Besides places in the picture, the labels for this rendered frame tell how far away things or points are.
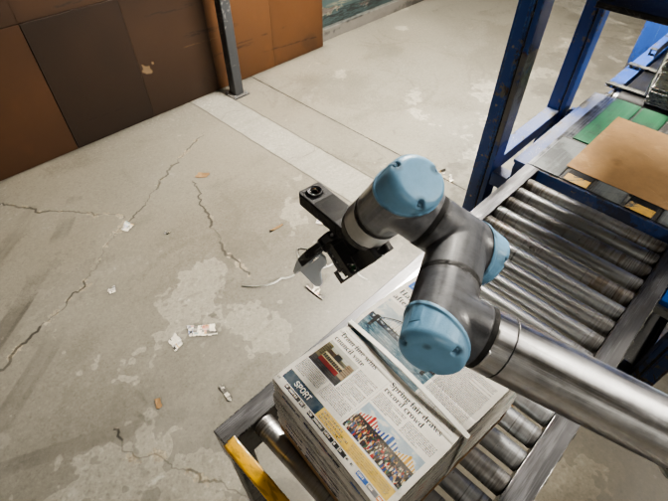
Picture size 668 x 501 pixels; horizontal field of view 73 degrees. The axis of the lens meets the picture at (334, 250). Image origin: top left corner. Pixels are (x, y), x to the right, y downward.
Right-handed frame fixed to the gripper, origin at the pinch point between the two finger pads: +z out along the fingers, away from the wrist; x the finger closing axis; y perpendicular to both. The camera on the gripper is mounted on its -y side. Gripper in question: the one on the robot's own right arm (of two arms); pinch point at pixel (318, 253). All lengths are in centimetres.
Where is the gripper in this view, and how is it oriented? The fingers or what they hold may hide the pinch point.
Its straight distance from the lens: 84.5
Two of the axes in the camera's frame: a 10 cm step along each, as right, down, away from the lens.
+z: -3.3, 3.1, 8.9
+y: 5.5, 8.3, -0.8
